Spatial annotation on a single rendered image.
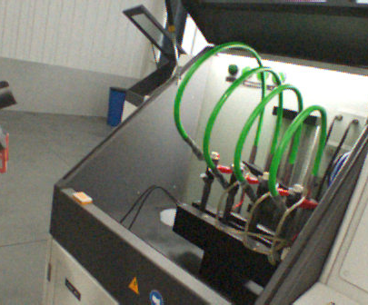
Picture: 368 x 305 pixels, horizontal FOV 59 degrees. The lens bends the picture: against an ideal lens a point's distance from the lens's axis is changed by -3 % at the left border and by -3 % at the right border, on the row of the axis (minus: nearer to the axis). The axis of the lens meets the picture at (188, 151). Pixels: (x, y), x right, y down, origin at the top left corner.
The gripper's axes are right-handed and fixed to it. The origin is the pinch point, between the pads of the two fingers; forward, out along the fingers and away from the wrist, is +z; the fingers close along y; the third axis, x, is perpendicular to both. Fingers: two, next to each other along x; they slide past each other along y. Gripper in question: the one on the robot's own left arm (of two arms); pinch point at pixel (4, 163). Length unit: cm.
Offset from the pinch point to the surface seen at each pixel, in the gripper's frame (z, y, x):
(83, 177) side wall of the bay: 11.5, -2.2, -18.4
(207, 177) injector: 15, -25, -48
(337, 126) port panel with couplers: 13, -32, -87
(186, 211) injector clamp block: 23, -25, -40
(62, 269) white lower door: 32.0, -10.8, -3.1
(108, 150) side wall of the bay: 7.4, 0.8, -28.4
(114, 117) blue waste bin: 150, 572, -117
